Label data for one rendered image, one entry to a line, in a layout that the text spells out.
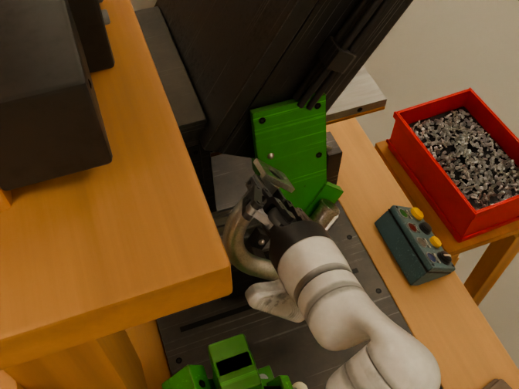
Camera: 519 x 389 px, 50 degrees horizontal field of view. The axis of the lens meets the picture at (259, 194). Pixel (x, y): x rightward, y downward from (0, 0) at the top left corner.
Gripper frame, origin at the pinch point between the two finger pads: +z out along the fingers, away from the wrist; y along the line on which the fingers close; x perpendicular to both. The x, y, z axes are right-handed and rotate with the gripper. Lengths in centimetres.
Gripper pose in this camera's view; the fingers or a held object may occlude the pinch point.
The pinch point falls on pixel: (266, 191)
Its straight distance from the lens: 73.9
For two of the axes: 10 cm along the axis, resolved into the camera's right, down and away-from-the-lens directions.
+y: -7.2, -3.6, -6.0
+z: -3.4, -5.7, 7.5
